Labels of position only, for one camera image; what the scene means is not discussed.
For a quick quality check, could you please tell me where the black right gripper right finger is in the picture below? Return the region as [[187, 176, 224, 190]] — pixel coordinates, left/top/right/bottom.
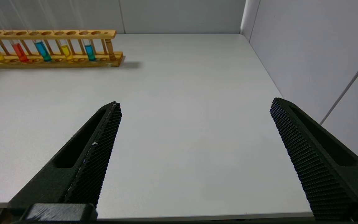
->
[[270, 98, 358, 221]]

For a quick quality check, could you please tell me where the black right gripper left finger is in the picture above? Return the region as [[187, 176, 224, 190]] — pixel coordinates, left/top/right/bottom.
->
[[7, 101, 122, 209]]

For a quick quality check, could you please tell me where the wooden test tube rack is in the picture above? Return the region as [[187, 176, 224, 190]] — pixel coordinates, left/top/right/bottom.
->
[[0, 30, 124, 68]]

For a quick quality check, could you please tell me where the blue-green liquid test tube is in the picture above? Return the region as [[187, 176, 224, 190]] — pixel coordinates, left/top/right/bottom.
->
[[34, 39, 52, 62], [82, 38, 97, 61]]

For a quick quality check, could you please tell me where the red liquid test tube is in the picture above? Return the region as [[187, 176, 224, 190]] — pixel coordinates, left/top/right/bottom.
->
[[11, 39, 30, 63]]

